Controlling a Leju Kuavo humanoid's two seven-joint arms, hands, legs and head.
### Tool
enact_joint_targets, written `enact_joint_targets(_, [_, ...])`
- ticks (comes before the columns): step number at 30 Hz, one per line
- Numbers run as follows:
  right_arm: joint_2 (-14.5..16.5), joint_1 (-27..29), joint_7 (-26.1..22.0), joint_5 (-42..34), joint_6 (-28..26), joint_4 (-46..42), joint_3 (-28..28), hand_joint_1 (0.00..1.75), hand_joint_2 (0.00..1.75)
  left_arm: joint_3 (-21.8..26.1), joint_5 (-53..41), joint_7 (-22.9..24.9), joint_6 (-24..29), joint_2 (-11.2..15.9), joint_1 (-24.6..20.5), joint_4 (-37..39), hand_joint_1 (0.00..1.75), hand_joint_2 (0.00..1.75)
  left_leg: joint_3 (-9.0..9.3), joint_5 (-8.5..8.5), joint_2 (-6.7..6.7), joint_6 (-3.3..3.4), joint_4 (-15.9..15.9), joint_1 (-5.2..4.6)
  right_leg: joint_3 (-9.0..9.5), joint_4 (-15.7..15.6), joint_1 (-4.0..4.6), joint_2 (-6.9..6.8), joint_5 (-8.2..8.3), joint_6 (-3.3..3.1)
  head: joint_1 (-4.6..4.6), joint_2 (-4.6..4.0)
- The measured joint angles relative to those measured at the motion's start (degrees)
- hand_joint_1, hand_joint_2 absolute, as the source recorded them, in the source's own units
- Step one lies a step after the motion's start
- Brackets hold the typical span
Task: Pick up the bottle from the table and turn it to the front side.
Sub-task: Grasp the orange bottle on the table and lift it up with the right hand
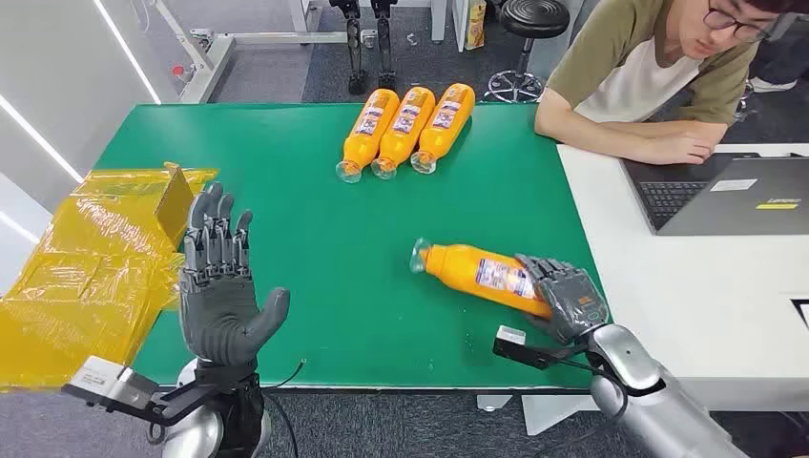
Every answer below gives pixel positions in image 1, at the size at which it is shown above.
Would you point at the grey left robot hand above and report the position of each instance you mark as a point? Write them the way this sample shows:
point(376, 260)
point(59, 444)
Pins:
point(218, 316)

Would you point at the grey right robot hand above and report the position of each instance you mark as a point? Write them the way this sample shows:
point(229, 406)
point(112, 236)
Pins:
point(572, 297)

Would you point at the orange bottle with blue label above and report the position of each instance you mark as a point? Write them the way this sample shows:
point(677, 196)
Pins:
point(471, 272)

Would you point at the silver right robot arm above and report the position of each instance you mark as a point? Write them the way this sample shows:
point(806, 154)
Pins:
point(657, 404)

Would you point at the orange bottle with clear cap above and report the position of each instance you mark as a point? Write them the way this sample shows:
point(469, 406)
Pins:
point(445, 120)
point(404, 126)
point(370, 129)

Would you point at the box wrapped in yellow film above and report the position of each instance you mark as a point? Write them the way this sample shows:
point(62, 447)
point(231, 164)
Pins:
point(88, 265)

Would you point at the green table mat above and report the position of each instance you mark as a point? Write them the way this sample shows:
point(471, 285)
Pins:
point(354, 253)

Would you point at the person's right hand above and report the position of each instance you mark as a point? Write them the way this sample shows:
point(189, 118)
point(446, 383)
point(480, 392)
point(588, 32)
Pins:
point(686, 150)

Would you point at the grey laptop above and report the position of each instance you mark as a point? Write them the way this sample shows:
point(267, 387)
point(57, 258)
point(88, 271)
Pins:
point(733, 196)

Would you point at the black-framed device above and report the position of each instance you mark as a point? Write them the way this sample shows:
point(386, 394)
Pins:
point(804, 313)

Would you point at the person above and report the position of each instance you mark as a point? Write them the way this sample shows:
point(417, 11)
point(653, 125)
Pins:
point(632, 69)

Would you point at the black round stool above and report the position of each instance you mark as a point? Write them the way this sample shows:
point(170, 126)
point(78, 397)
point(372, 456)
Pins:
point(528, 38)

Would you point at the yellow carton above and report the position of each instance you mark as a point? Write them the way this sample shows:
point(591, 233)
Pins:
point(475, 25)

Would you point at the black robot leg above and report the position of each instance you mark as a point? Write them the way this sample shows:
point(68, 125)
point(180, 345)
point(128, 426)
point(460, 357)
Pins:
point(384, 44)
point(354, 44)

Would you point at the black-rimmed glasses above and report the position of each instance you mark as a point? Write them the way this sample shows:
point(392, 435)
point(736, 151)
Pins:
point(727, 22)

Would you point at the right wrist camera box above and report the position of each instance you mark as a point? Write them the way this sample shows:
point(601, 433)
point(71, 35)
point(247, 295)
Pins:
point(521, 347)

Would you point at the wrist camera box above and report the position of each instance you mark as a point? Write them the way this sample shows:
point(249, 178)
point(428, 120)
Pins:
point(521, 347)
point(107, 384)

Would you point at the white table leg bracket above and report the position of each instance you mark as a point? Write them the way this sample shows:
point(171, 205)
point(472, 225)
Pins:
point(550, 411)

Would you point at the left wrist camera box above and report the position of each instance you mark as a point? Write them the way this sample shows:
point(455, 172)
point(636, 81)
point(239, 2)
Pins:
point(107, 384)

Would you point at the white metal table frame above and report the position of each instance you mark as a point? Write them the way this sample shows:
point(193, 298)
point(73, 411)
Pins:
point(208, 57)

